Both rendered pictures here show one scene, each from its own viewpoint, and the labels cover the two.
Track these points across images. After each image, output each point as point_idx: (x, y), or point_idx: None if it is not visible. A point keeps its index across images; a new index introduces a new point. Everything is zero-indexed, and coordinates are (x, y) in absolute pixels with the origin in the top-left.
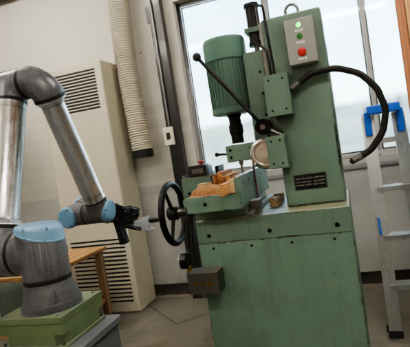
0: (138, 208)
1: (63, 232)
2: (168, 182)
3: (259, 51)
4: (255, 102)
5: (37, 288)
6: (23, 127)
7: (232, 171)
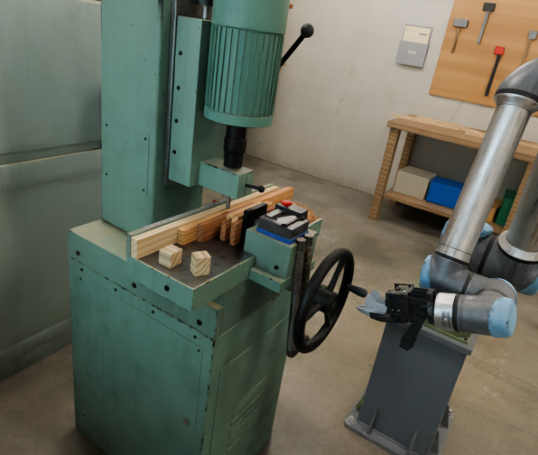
0: (386, 293)
1: (443, 229)
2: (338, 248)
3: None
4: None
5: None
6: None
7: (195, 252)
